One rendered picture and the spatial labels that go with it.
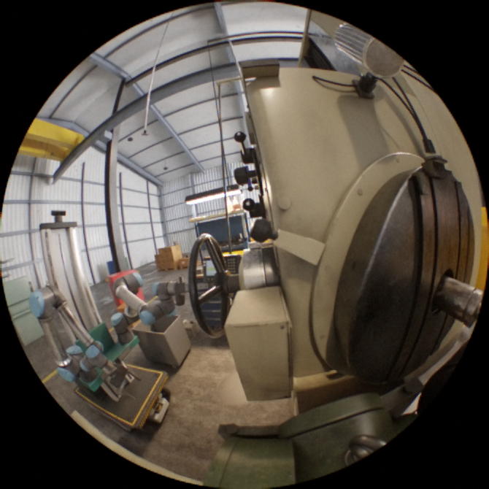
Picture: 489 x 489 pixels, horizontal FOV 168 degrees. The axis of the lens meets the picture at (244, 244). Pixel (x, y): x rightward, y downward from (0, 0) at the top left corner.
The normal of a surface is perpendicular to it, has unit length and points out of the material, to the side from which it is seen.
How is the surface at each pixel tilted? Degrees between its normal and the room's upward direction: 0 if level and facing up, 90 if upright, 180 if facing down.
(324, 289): 90
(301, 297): 90
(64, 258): 90
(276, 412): 0
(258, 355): 90
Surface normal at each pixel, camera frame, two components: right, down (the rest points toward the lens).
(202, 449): -0.16, -0.98
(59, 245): 0.99, -0.15
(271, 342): -0.11, 0.13
